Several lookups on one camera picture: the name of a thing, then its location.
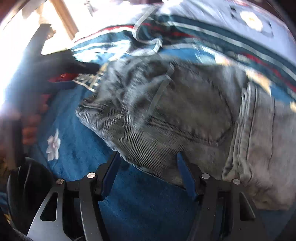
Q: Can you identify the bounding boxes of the grey denim pants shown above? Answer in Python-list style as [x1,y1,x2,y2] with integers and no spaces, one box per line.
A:
[76,55,295,210]

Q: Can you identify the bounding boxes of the red cloth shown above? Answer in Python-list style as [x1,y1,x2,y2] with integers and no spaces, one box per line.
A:
[49,73,78,83]

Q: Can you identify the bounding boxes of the blue deer pattern blanket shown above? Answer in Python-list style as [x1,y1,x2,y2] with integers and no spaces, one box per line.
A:
[29,74,200,240]

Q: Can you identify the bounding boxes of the grey blue striped pillow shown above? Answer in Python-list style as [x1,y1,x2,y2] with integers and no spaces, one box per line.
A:
[72,1,295,94]

